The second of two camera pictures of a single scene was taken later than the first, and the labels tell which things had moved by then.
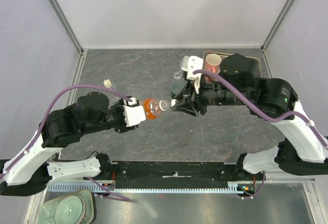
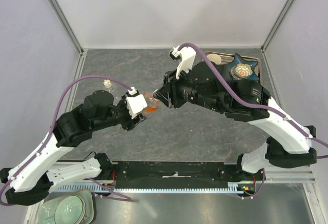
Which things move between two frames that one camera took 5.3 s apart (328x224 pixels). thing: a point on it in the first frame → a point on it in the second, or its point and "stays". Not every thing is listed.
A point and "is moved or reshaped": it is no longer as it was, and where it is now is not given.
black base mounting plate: x=178 y=171 stays
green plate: x=69 y=209 stays
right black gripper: x=190 y=93 → x=166 y=94
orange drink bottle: x=152 y=106 is moved or reshaped
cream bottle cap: x=107 y=83 stays
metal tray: x=206 y=54 stays
